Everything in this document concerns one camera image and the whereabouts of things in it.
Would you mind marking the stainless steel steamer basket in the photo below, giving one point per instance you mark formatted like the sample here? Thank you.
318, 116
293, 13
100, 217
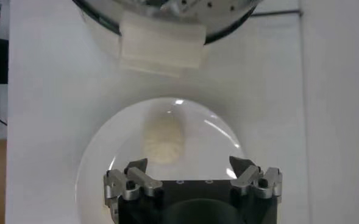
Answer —
167, 39

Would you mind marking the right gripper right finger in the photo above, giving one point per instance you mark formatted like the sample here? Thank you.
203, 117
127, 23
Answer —
249, 179

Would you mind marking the white round plate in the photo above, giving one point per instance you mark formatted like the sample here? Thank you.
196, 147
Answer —
203, 146

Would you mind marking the cream electric cooker pot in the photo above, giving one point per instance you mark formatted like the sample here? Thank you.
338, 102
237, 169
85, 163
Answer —
103, 36

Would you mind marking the white steamed baozi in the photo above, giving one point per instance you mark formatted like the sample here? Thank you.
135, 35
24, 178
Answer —
164, 143

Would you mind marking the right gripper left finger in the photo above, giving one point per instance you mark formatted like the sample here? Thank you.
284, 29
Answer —
142, 182

